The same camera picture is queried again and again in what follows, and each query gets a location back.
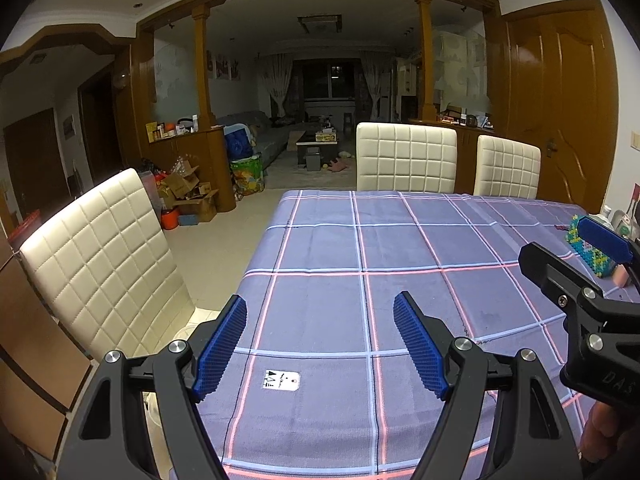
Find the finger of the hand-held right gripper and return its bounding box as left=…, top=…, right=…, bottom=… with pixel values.
left=577, top=215, right=640, bottom=286
left=518, top=242, right=606, bottom=321

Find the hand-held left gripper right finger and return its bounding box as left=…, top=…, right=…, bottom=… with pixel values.
left=392, top=290, right=586, bottom=480

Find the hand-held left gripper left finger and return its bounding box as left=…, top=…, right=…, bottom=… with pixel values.
left=70, top=294, right=249, bottom=480

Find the person's right hand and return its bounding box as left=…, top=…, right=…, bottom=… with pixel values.
left=579, top=402, right=640, bottom=463

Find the colourful beaded tissue box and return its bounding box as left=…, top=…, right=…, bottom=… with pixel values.
left=565, top=215, right=618, bottom=278

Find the white printed card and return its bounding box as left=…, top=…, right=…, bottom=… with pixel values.
left=262, top=369, right=301, bottom=392

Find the blue plaid tablecloth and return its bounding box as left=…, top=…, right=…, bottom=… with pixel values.
left=195, top=189, right=640, bottom=480

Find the low wooden cabinet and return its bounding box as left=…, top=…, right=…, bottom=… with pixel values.
left=409, top=119, right=493, bottom=196
left=145, top=126, right=236, bottom=213

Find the wooden panel door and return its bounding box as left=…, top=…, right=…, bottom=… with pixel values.
left=502, top=0, right=620, bottom=213

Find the large cream quilted chair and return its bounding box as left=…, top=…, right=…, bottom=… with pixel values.
left=20, top=168, right=196, bottom=361

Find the open cardboard box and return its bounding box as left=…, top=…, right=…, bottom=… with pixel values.
left=162, top=167, right=201, bottom=201

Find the row of small ornaments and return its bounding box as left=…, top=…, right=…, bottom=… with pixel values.
left=435, top=102, right=496, bottom=128

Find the clear plastic storage bin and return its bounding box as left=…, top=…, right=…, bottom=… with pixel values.
left=140, top=167, right=168, bottom=211

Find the colourful printed bag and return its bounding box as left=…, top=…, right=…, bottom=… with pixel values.
left=230, top=155, right=265, bottom=196

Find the pink plush toy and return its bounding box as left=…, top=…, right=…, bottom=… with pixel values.
left=322, top=152, right=357, bottom=173

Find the blue bag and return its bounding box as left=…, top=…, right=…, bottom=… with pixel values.
left=225, top=127, right=255, bottom=161

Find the grey sofa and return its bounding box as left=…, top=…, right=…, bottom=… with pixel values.
left=217, top=110, right=306, bottom=171

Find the dark coffee table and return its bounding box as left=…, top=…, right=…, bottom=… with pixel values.
left=296, top=130, right=338, bottom=167

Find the row of small containers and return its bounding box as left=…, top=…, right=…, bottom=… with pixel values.
left=145, top=116, right=200, bottom=140

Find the red basin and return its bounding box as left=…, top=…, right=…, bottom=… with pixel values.
left=7, top=210, right=41, bottom=251

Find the wooden column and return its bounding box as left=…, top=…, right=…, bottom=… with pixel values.
left=416, top=0, right=435, bottom=121
left=192, top=2, right=216, bottom=128

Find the patterned curtain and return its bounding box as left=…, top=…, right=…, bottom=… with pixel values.
left=257, top=52, right=293, bottom=117
left=361, top=52, right=393, bottom=123

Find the dark wooden door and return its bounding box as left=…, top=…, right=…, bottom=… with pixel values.
left=77, top=62, right=121, bottom=186
left=4, top=107, right=68, bottom=221

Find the window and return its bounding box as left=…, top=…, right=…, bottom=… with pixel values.
left=300, top=62, right=361, bottom=101

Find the square ceiling lamp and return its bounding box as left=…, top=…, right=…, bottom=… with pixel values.
left=298, top=14, right=342, bottom=35

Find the set of wall pictures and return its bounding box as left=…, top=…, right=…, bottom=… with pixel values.
left=215, top=55, right=241, bottom=81

